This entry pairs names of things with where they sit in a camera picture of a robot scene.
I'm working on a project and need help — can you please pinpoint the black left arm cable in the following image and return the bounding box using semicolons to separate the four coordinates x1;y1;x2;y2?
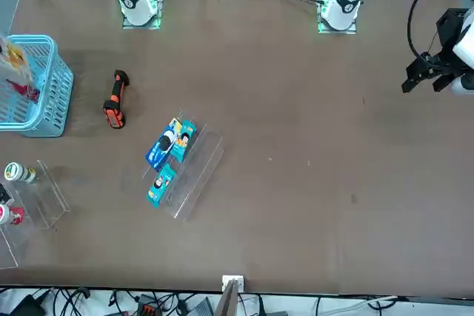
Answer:
407;0;445;58

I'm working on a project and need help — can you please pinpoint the clear acrylic tiered snack shelf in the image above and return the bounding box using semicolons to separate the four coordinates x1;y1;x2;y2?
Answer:
139;108;225;221

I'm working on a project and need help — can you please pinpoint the white bottle red lid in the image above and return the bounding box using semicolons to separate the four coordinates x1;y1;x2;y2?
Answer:
0;203;26;226

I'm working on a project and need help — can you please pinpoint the light blue shopping basket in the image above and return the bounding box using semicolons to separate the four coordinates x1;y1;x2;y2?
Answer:
0;34;75;138

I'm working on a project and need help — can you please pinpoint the teal snack packet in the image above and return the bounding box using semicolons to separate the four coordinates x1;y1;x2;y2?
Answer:
147;163;178;209
169;119;197;164

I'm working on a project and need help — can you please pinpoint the grey metal post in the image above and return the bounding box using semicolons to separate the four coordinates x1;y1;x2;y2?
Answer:
214;278;240;316

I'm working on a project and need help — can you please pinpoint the white bottle green lid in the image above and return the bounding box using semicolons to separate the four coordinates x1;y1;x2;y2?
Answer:
4;162;37;184

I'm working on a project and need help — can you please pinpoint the orange black device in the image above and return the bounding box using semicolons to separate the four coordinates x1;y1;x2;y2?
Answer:
136;295;164;316

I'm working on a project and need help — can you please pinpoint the blue Oreo cookie box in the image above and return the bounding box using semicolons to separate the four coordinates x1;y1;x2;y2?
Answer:
145;118;183;169

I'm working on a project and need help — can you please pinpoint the clear acrylic tiered bottle shelf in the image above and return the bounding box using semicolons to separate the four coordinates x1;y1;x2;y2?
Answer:
0;159;72;269

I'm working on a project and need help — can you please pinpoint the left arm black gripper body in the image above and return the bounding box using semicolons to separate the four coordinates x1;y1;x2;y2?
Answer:
435;7;470;50

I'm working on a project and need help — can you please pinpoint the black power adapter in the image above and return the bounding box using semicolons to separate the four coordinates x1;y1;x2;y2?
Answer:
7;293;47;316

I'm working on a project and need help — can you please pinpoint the orange black barcode scanner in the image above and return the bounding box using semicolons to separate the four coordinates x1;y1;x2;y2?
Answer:
102;69;131;130

